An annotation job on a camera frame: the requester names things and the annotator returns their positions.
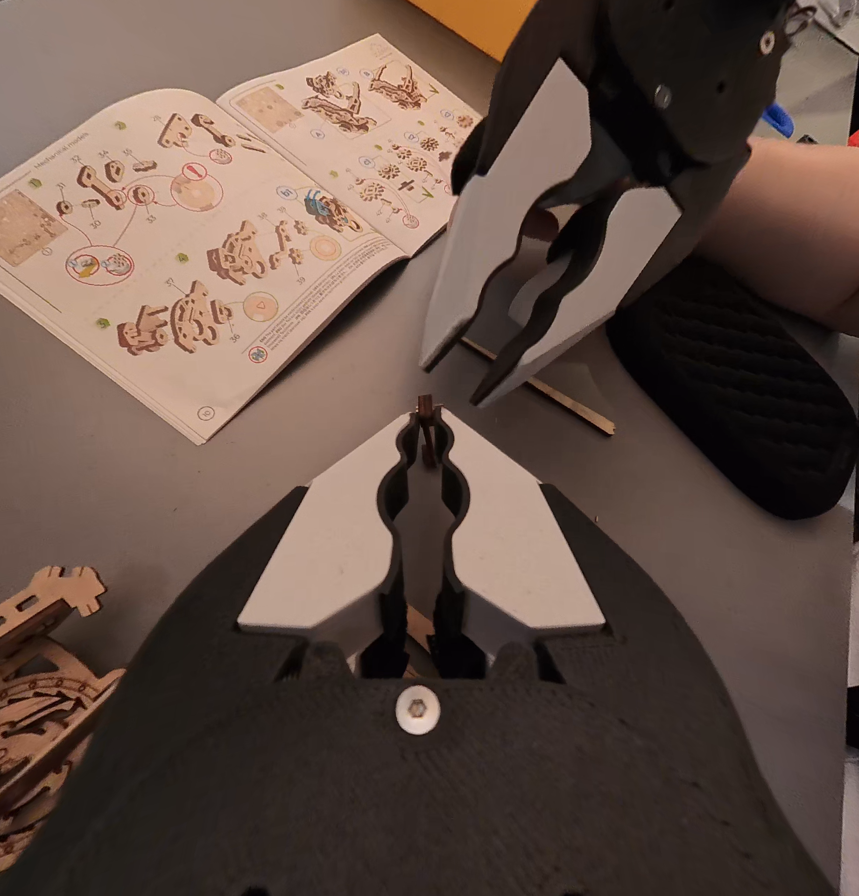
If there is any open instruction booklet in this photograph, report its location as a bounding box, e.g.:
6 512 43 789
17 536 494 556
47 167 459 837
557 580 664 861
0 31 488 447

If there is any yellow box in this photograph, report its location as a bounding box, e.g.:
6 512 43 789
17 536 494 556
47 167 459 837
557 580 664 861
407 0 542 62

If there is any person's right forearm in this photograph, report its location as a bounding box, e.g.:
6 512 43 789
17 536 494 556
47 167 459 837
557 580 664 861
696 136 859 338

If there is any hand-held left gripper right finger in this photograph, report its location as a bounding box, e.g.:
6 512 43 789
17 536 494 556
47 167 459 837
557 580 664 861
433 408 607 680

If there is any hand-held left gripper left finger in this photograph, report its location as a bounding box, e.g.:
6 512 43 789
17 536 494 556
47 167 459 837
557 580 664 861
237 412 413 679

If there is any small dark wooden part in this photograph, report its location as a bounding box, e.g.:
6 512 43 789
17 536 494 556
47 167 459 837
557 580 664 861
417 394 439 469

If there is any partly built wooden model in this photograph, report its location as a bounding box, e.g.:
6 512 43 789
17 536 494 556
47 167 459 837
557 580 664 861
0 565 127 875

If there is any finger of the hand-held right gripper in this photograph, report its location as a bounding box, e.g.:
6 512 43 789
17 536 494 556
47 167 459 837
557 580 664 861
419 57 595 372
469 178 684 408

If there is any thin wooden stick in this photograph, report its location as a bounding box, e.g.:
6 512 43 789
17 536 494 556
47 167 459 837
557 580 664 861
461 336 617 436

